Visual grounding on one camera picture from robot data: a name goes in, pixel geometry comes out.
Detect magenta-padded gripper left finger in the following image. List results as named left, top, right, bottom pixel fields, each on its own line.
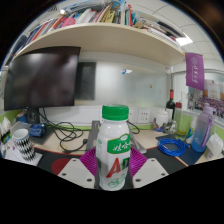
left=57, top=147, right=98, bottom=190

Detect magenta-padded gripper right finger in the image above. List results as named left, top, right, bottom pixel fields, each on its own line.
left=129, top=147, right=169, bottom=190

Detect white bottle with green cap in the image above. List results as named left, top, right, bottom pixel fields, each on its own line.
left=94, top=104, right=132, bottom=192

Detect translucent purple water bottle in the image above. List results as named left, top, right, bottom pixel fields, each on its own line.
left=190, top=102, right=214, bottom=154

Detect flat round red coaster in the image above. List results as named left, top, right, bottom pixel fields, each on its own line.
left=50, top=157, right=73, bottom=176

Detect white ceramic jar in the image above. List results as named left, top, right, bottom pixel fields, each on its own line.
left=154, top=108, right=170, bottom=128

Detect small blue box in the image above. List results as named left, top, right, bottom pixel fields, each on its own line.
left=29, top=122, right=48, bottom=138

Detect black and white patterned mug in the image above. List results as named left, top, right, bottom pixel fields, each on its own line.
left=12, top=128, right=36, bottom=163

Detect dark wine bottle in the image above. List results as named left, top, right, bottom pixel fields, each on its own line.
left=165, top=88, right=176, bottom=121

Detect white tissue pack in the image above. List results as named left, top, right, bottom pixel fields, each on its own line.
left=205, top=132, right=224, bottom=159

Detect colourful photo poster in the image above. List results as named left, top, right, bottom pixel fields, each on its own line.
left=187, top=79, right=224, bottom=119

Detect black computer monitor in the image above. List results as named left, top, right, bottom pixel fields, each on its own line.
left=3, top=45, right=82, bottom=125

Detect purple pennant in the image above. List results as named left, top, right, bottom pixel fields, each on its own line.
left=184, top=52, right=205, bottom=92

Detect ceiling light panels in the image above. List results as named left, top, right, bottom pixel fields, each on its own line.
left=175, top=32, right=194, bottom=47

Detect beige shelf full of books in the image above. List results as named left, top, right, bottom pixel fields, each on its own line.
left=9, top=0, right=188, bottom=68

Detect coiled blue cable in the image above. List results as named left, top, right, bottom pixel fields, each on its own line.
left=157, top=137, right=187, bottom=158

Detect tangled black cables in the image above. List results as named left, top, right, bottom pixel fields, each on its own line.
left=38, top=108, right=93, bottom=154

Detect white wall socket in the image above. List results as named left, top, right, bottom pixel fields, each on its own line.
left=128, top=109, right=136, bottom=124
left=137, top=109, right=151, bottom=124

